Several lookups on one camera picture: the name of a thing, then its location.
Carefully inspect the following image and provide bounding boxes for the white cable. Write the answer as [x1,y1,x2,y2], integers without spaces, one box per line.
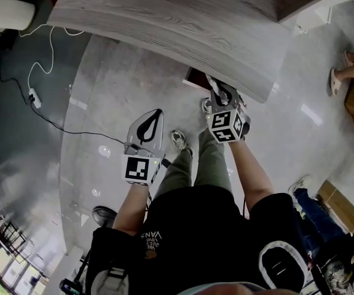
[18,23,86,93]

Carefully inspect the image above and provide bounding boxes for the grey wooden desk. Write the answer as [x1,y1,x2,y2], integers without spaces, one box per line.
[46,0,291,104]

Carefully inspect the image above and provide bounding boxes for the person's leg green trousers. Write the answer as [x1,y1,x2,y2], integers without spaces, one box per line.
[193,127,235,194]
[152,148,195,200]

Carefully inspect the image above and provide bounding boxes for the white power strip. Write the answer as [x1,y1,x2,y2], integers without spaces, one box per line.
[28,88,42,109]

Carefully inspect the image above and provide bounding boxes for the black cable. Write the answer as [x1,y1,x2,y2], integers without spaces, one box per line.
[0,57,126,144]

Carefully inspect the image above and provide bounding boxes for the person's left grey sneaker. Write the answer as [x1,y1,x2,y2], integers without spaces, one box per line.
[171,129,194,157]

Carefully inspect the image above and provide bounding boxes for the person's left leg green trousers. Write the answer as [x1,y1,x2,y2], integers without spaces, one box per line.
[152,148,195,200]

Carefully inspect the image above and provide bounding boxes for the white metal table frame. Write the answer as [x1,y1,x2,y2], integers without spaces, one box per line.
[292,0,354,36]

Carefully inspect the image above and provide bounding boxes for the flat light wooden box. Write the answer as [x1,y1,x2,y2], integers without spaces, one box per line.
[315,179,354,235]

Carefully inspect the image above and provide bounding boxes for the person's left forearm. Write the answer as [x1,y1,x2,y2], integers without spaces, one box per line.
[111,182,153,237]

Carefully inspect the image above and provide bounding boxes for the white round pillar base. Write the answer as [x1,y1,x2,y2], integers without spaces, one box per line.
[0,0,37,32]

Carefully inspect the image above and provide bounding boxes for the person's black printed shirt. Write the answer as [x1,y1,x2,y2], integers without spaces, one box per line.
[85,184,309,295]

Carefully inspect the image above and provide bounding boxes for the dark brown desk drawer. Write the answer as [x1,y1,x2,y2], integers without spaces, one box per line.
[183,66,215,90]

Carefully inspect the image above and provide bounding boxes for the person's grey sneaker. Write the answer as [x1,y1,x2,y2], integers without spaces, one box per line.
[171,129,194,157]
[201,98,213,117]

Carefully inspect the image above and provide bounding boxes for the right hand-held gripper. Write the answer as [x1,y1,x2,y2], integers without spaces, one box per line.
[206,82,252,144]

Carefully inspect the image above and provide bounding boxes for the grey item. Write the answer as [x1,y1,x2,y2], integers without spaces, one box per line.
[205,74,230,106]

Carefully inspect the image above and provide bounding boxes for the person's right leg green trousers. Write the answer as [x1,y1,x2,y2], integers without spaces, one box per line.
[193,127,235,194]

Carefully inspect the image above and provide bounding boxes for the person's right forearm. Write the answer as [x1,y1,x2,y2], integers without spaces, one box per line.
[227,139,276,215]

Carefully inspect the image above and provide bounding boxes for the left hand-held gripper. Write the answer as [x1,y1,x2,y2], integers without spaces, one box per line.
[120,108,166,187]

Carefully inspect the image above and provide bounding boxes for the person's right grey sneaker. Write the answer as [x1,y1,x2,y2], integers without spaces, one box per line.
[201,98,213,117]

